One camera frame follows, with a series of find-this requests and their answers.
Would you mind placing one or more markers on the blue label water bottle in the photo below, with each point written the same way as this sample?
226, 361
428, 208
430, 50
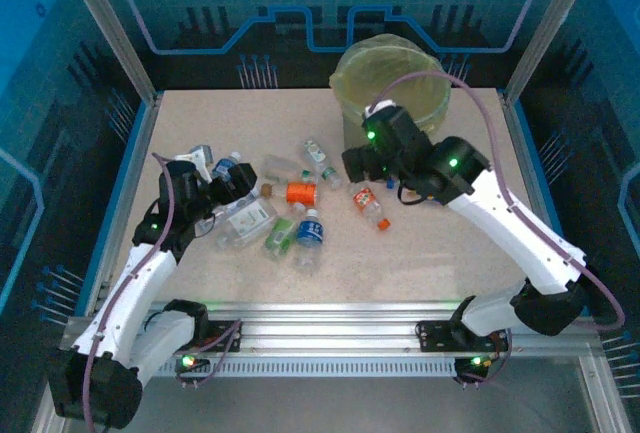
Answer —
310, 233
224, 168

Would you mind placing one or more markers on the red label bottle orange cap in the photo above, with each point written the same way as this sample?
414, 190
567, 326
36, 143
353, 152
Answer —
365, 200

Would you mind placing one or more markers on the large white label bottle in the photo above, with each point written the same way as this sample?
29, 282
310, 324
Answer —
247, 220

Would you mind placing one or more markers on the Pepsi bottle with blue cap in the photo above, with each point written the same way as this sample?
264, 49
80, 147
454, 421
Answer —
391, 183

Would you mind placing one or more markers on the clear bottle with green cap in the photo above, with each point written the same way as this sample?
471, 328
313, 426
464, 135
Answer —
280, 168

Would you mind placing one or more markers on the green white label bottle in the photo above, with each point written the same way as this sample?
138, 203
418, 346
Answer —
315, 151

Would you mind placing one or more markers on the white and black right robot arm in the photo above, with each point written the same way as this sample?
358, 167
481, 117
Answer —
525, 238

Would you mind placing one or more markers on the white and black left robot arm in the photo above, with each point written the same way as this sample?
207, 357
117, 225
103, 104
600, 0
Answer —
125, 293

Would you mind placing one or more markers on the yellow plastic bin liner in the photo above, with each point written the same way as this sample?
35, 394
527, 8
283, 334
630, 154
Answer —
390, 68

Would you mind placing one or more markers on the left controller board with LED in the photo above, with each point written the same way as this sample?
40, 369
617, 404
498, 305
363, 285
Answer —
187, 362

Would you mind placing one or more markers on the controller board with led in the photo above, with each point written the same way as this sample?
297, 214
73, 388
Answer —
187, 362
475, 362

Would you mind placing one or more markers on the right controller board with LED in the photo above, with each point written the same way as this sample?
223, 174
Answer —
475, 362

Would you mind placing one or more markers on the metal base panel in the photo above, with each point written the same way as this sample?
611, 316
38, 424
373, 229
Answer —
325, 403

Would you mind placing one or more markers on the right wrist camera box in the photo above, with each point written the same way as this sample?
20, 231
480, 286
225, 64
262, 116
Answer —
381, 105

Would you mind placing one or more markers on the aluminium table side rail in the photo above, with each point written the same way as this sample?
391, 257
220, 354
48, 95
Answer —
530, 163
145, 128

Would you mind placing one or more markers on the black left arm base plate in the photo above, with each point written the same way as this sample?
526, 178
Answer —
222, 330

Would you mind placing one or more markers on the aluminium mounting rail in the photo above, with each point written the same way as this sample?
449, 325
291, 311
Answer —
325, 325

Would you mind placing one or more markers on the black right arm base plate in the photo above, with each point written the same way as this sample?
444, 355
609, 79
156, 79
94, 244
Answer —
435, 338

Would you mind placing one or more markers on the aluminium frame post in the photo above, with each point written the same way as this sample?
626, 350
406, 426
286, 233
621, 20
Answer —
546, 28
114, 28

